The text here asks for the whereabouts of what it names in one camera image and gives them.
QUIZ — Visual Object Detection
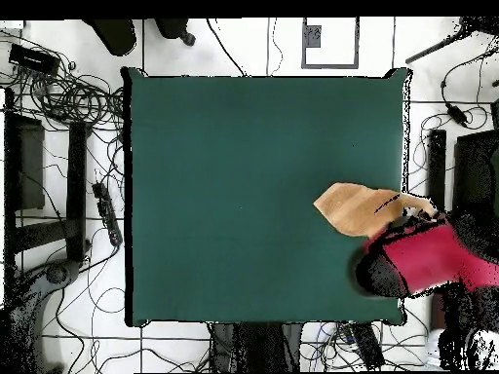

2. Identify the tan terry towel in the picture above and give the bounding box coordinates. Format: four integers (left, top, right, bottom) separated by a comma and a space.
312, 181, 440, 238

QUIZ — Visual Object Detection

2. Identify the dark green table cloth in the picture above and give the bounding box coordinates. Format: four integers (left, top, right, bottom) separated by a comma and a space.
121, 66, 413, 327

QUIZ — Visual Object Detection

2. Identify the black power strip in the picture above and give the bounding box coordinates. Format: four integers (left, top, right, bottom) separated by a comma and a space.
92, 181, 124, 247

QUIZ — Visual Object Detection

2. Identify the black metal stand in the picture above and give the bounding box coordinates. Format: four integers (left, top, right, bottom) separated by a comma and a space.
3, 88, 93, 266
422, 128, 499, 219

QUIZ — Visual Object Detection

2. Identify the black rectangular floor box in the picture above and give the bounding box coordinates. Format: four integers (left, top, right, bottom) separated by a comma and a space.
350, 322, 385, 369

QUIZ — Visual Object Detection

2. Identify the dark grey stand base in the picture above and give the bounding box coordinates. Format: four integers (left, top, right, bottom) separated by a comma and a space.
7, 258, 83, 373

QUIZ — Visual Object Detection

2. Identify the black power adapter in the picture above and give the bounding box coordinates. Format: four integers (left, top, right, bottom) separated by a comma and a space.
445, 102, 469, 128

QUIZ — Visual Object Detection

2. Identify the black tripod pole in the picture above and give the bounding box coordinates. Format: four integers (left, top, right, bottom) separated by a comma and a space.
404, 17, 499, 65

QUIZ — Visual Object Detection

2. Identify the thin black floor cable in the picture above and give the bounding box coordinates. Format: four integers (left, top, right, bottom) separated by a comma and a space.
265, 17, 285, 77

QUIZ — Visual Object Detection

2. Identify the grey square floor frame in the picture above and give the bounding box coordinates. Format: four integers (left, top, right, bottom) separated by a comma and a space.
300, 17, 361, 70

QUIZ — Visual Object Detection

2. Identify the black cable tangle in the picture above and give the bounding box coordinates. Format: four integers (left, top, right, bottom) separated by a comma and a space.
404, 104, 492, 196
0, 30, 126, 135

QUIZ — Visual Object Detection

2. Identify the black network switch box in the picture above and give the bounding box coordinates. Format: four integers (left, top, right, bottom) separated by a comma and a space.
8, 43, 61, 76

